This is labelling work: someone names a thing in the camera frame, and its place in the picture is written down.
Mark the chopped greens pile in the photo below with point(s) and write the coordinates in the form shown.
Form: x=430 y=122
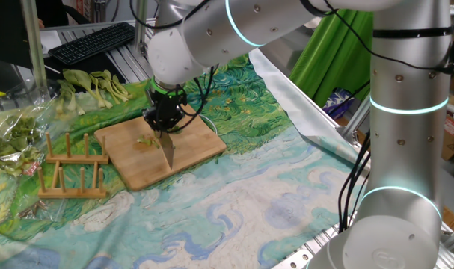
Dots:
x=11 y=145

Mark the bamboo cutting board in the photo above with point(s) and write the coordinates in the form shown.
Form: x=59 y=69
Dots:
x=196 y=149

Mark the clear plastic bag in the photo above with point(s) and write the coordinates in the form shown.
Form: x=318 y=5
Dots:
x=9 y=194

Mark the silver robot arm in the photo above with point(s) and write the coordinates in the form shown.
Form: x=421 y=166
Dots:
x=406 y=130

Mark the whole pakchoi, pale stems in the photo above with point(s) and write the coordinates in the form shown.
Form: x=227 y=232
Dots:
x=71 y=101

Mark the steel kitchen knife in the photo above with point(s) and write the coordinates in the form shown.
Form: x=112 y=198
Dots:
x=168 y=149

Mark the wooden peg rack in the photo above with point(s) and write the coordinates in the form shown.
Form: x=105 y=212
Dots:
x=75 y=158

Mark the cardboard box, red label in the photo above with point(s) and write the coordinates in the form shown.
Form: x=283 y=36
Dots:
x=453 y=138

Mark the black computer keyboard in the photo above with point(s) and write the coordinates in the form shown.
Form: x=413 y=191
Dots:
x=92 y=41

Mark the whole pakchoi, large leaf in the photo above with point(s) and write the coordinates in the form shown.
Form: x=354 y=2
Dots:
x=77 y=77

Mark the painted landscape tablecloth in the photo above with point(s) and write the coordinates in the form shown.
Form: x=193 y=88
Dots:
x=230 y=194

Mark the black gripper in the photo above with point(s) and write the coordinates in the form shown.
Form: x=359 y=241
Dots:
x=165 y=110

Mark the whole pakchoi, long stems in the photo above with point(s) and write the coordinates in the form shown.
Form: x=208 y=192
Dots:
x=116 y=87

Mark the white paper sheet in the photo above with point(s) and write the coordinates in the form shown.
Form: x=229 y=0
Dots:
x=51 y=41

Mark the blue patterned bag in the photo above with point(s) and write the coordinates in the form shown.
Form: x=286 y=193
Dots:
x=337 y=102

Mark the green fabric curtain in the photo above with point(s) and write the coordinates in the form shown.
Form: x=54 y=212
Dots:
x=335 y=60

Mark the cut pakchoi stem piece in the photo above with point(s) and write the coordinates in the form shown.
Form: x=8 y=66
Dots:
x=143 y=141

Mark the black monitor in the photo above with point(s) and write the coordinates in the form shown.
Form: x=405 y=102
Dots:
x=6 y=30

